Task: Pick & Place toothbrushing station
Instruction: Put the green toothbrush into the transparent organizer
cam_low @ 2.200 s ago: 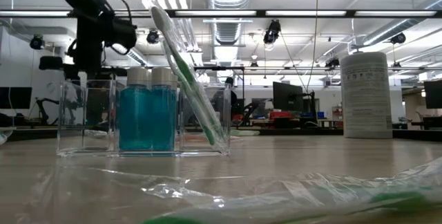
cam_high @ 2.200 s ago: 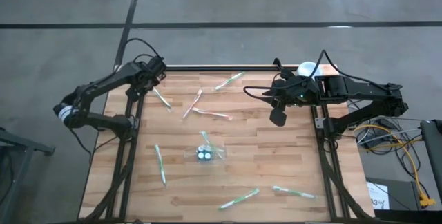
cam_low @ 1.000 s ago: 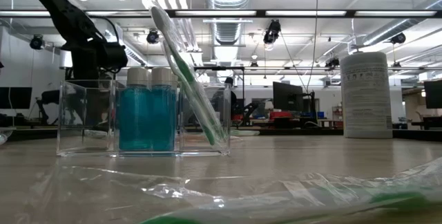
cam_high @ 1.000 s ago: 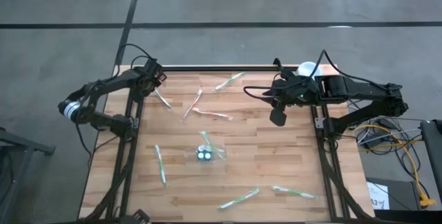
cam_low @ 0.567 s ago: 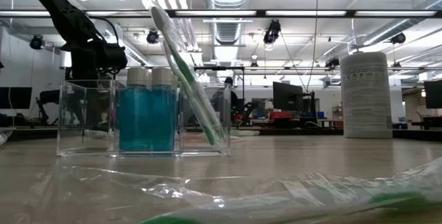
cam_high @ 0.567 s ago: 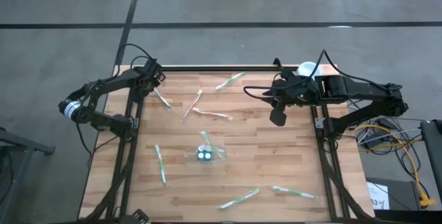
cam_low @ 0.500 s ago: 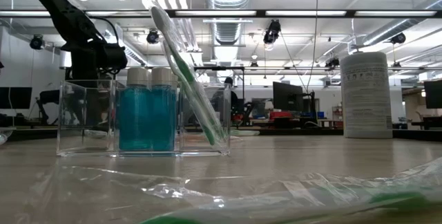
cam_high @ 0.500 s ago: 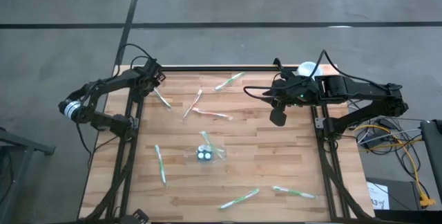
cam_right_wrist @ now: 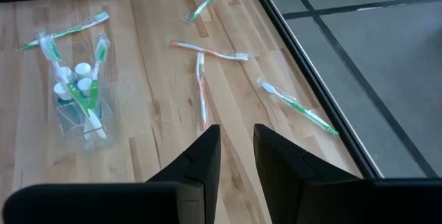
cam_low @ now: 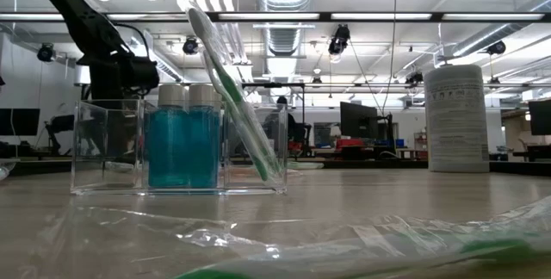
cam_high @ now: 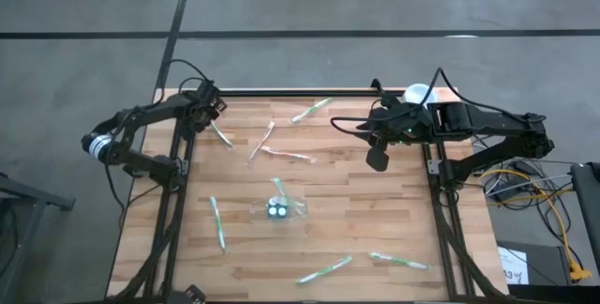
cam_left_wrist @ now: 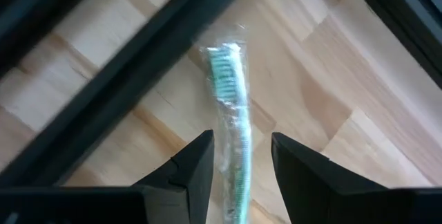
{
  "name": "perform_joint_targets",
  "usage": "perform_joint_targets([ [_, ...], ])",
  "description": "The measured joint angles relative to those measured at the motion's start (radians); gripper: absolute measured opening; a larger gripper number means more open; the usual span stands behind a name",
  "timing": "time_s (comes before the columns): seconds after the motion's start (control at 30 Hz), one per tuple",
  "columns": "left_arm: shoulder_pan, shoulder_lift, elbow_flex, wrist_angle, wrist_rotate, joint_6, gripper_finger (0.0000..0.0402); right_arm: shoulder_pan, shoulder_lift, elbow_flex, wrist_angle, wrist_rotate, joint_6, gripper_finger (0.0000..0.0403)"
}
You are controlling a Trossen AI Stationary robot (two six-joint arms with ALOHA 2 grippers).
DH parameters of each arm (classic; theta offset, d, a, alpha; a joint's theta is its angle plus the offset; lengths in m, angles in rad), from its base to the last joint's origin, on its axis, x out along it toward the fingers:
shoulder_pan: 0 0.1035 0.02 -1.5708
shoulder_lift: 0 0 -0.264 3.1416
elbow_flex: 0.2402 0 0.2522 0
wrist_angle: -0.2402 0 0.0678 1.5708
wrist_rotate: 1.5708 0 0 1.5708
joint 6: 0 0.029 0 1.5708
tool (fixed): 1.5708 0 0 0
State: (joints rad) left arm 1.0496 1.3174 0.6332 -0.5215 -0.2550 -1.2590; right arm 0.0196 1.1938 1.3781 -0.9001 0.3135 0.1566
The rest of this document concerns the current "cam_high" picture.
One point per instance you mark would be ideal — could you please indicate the white paper sign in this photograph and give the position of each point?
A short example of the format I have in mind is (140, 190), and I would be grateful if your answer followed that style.
(513, 266)

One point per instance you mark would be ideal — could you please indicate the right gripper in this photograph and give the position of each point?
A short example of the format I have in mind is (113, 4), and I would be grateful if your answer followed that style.
(403, 123)

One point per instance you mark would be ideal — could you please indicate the clear acrylic organizer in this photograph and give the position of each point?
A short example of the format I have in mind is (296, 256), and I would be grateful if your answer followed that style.
(260, 212)

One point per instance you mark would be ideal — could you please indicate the blue mouthwash bottle white cap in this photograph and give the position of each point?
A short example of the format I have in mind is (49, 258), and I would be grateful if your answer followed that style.
(282, 210)
(273, 210)

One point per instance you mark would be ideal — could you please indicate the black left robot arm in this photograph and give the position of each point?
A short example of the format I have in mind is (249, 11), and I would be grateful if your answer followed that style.
(140, 114)

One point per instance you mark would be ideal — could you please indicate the black aluminium rig frame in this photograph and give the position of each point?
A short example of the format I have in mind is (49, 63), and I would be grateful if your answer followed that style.
(290, 93)

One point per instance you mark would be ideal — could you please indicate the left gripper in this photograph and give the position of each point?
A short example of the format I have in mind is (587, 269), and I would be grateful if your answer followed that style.
(206, 104)

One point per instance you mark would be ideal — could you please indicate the black equipment stand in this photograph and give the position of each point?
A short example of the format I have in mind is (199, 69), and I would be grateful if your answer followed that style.
(588, 201)

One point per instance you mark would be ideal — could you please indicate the dark grey case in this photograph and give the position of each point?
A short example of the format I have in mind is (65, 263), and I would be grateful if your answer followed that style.
(546, 264)

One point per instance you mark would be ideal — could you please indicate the black box-shaped device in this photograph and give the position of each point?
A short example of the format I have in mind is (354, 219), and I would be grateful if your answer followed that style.
(187, 295)

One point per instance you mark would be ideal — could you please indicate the black power adapter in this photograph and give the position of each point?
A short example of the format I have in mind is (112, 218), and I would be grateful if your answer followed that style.
(526, 168)

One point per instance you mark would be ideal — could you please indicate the wrapped orange toothbrush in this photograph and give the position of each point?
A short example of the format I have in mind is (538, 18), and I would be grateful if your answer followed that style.
(261, 141)
(288, 154)

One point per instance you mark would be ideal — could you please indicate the grey metal cart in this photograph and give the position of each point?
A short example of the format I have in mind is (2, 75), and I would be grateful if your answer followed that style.
(28, 210)

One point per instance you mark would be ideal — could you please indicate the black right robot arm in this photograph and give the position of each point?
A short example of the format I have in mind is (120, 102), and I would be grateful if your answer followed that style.
(492, 118)

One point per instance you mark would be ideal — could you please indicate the white wipes canister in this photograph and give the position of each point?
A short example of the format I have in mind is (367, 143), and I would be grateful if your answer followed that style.
(417, 92)

